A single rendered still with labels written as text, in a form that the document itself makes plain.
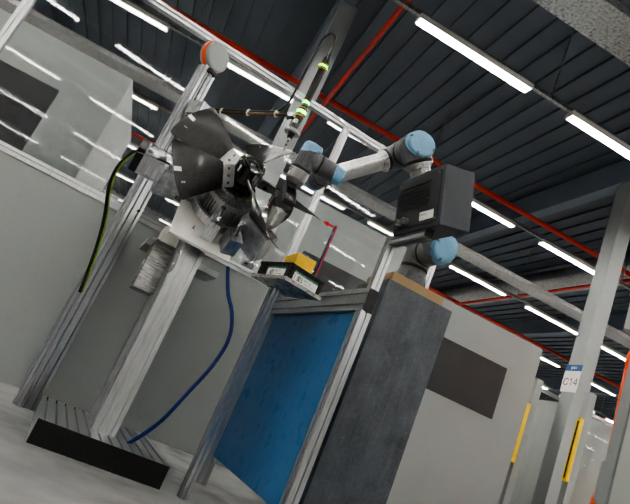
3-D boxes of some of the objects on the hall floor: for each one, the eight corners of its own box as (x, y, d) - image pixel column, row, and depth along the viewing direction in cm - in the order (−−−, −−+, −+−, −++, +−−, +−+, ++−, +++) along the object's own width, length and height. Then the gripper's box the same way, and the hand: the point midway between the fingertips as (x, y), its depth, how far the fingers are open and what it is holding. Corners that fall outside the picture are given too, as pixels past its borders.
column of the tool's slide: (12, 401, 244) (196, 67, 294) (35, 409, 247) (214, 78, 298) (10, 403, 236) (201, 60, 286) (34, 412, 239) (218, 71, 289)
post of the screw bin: (176, 496, 197) (270, 286, 219) (183, 497, 199) (275, 289, 221) (179, 499, 195) (274, 287, 217) (186, 500, 196) (279, 290, 219)
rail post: (258, 555, 165) (355, 309, 187) (270, 559, 167) (365, 314, 188) (262, 560, 162) (361, 309, 184) (275, 564, 163) (371, 314, 185)
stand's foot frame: (33, 413, 236) (43, 395, 238) (137, 452, 250) (145, 434, 253) (25, 442, 179) (38, 417, 182) (159, 490, 194) (170, 467, 196)
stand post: (79, 448, 207) (190, 229, 232) (102, 456, 210) (210, 239, 235) (79, 450, 203) (192, 227, 228) (103, 459, 206) (212, 238, 231)
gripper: (301, 185, 219) (274, 233, 219) (281, 173, 216) (254, 222, 216) (307, 186, 211) (279, 236, 211) (286, 174, 208) (258, 224, 208)
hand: (269, 227), depth 211 cm, fingers closed, pressing on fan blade
